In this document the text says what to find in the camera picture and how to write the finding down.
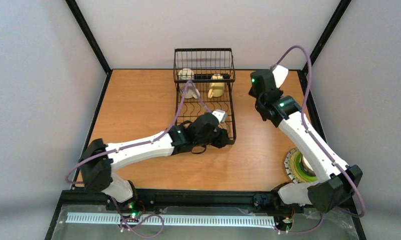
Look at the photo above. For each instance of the white bowl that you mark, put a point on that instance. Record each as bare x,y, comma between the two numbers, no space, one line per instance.
306,166

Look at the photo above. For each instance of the white floral mug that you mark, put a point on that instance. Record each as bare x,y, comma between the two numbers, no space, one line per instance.
187,91

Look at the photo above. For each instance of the white slotted cable duct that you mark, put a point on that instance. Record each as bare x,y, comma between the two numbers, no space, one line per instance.
178,220

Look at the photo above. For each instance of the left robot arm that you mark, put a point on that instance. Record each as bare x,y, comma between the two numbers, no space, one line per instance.
100,161

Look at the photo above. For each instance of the black wire dish rack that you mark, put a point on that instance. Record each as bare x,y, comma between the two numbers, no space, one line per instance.
206,62

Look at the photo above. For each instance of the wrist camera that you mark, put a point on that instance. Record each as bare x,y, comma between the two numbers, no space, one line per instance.
280,74
221,115

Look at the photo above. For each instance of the yellow mug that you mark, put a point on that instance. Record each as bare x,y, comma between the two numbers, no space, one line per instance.
216,89

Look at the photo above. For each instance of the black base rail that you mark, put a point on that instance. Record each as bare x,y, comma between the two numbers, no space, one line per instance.
152,200

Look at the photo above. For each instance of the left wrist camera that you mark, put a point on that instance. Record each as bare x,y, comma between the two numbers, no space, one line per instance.
221,115

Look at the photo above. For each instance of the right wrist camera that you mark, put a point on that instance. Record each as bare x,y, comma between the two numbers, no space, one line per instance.
280,74

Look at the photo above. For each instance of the green striped plate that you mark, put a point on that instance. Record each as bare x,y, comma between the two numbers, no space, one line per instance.
294,170

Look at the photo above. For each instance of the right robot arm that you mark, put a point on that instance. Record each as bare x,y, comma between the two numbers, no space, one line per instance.
336,181

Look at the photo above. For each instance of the black enclosure frame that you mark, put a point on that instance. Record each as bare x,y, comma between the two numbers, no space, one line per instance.
77,195

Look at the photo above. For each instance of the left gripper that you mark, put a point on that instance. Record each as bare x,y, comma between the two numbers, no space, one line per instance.
222,139

